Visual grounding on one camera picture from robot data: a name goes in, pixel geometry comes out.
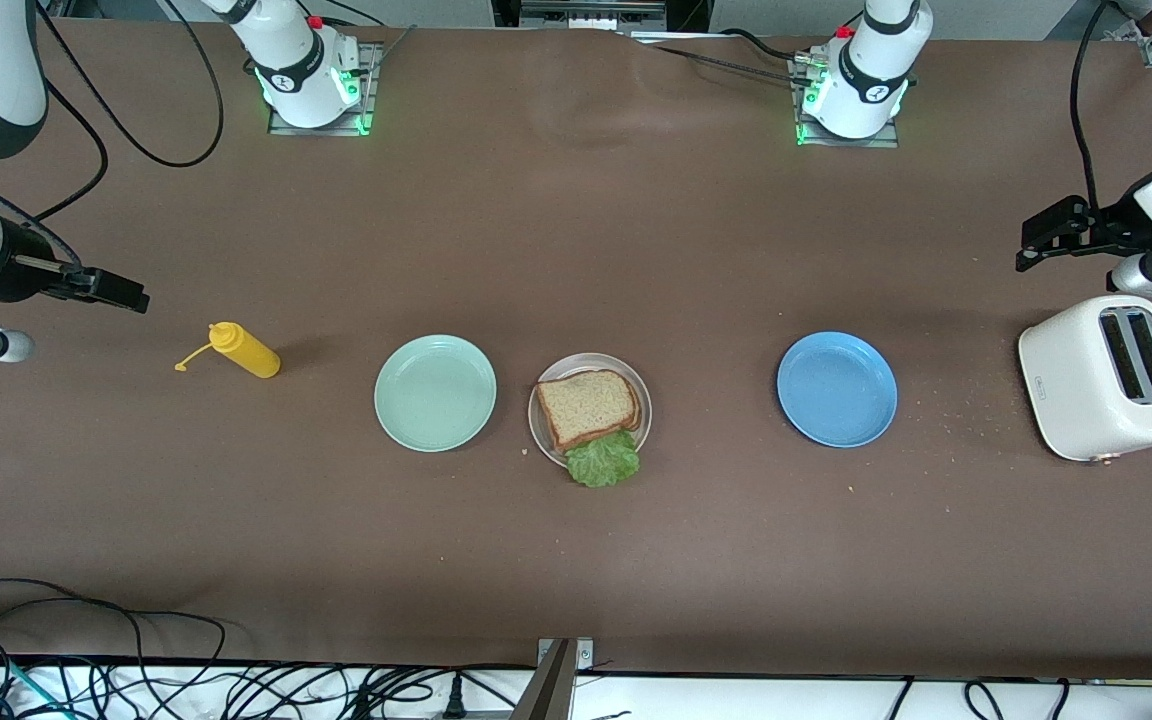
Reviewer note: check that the green lettuce leaf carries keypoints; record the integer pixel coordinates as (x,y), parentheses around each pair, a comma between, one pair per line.
(604,460)

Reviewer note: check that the metal clamp bracket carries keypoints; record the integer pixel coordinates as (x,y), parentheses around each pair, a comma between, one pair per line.
(584,655)

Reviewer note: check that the brown bread slice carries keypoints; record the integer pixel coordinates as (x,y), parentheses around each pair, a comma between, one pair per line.
(586,405)

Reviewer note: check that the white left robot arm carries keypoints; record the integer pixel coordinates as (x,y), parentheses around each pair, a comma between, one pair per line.
(866,90)

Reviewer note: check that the yellow squeeze bottle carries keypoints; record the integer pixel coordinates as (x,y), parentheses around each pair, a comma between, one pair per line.
(248,352)

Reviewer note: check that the brown table cover sheet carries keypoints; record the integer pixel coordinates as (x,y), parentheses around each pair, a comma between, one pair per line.
(576,250)

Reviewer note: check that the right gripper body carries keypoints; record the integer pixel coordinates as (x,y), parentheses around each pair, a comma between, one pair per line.
(18,272)

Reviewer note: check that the white toaster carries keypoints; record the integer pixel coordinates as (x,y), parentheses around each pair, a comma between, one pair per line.
(1071,385)

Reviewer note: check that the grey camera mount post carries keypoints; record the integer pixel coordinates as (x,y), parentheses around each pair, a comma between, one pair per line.
(546,695)

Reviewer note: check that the aluminium frame rack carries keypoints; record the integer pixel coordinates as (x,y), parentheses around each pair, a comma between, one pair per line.
(56,8)

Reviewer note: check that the beige plate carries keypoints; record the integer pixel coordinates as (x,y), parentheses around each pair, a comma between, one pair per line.
(536,425)

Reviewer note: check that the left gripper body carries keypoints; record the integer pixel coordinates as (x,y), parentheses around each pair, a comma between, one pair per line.
(1108,228)

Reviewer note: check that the mint green plate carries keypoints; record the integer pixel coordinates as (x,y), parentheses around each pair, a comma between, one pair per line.
(434,393)

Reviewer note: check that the black equipment box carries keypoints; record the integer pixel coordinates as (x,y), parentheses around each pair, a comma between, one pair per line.
(686,12)

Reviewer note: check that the black power plug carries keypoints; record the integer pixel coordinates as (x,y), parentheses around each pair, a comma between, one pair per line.
(454,700)

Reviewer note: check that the blue plate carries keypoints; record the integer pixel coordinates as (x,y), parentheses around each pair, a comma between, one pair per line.
(836,390)

